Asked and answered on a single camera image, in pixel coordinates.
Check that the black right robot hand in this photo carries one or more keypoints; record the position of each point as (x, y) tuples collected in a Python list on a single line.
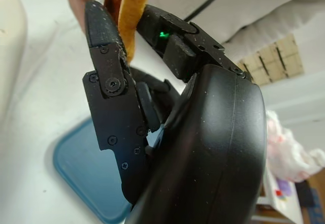
[(203, 145)]

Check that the browned toast slice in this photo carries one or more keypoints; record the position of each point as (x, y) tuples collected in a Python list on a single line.
[(132, 10)]

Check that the cream white toaster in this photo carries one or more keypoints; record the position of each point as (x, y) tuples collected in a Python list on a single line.
[(10, 56)]

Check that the pink white plastic bag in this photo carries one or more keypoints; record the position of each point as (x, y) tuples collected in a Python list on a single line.
[(287, 147)]

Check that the white printed carton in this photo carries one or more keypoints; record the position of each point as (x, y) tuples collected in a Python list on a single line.
[(279, 196)]

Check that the wooden crates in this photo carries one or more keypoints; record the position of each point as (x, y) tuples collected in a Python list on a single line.
[(274, 59)]

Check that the blue plastic tray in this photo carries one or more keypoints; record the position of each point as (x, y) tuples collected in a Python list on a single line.
[(81, 163)]

